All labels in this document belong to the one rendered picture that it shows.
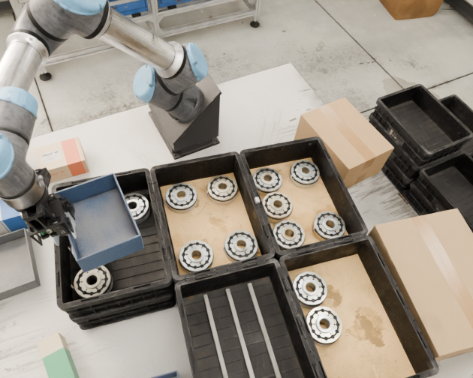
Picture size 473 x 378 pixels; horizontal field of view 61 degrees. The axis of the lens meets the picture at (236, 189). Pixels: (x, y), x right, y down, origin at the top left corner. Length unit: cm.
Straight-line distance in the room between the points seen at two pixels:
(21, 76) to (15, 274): 71
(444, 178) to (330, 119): 88
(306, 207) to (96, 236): 69
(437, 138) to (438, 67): 140
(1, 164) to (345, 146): 116
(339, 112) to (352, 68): 168
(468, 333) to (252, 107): 117
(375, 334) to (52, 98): 247
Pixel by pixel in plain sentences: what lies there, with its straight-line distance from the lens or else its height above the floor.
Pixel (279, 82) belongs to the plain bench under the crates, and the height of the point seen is 70.
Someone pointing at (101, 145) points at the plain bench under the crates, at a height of 70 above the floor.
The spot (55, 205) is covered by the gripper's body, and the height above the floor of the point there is 126.
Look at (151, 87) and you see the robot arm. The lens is 136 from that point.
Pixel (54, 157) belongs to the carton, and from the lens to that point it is 163.
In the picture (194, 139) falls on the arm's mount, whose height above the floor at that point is 78.
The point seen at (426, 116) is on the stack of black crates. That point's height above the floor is 49.
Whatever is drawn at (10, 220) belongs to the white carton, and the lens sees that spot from 152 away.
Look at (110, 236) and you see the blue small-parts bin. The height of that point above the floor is 107.
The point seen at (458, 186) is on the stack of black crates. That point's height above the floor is 38.
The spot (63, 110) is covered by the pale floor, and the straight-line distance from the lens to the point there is 292.
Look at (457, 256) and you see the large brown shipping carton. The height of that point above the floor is 90.
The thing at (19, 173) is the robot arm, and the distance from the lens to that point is 78.
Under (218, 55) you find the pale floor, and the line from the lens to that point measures 322.
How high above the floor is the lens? 198
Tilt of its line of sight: 56 degrees down
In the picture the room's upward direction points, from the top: 7 degrees clockwise
